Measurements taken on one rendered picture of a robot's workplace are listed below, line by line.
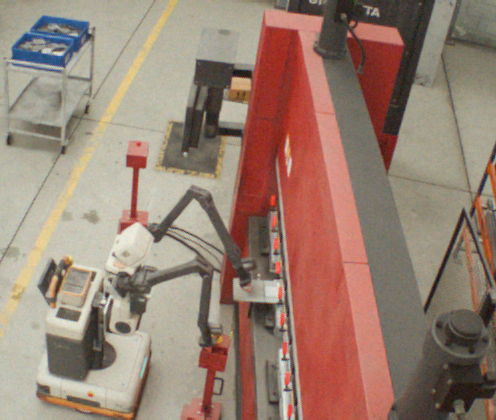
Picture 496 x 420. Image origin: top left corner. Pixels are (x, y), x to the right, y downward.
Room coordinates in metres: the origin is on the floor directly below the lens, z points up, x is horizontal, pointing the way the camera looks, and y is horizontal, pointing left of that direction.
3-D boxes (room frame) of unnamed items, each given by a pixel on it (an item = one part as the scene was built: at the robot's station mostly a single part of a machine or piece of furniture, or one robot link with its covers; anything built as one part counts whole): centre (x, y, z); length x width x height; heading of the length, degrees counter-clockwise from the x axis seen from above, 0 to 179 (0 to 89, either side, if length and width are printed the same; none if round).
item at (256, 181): (4.30, -0.23, 1.15); 0.85 x 0.25 x 2.30; 99
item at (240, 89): (5.57, 0.34, 1.04); 0.30 x 0.26 x 0.12; 0
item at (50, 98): (6.03, 2.20, 0.47); 0.90 x 0.66 x 0.95; 0
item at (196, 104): (4.42, 0.55, 1.42); 0.45 x 0.12 x 0.36; 5
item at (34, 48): (5.86, 2.21, 0.92); 0.50 x 0.36 x 0.18; 90
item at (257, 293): (3.29, -0.06, 1.00); 0.26 x 0.18 x 0.01; 99
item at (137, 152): (4.79, 1.01, 0.41); 0.25 x 0.20 x 0.83; 99
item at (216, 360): (3.00, 0.11, 0.75); 0.20 x 0.16 x 0.18; 179
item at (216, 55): (4.48, 0.47, 1.53); 0.51 x 0.25 x 0.85; 5
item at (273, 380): (2.71, -0.25, 0.89); 0.30 x 0.05 x 0.03; 9
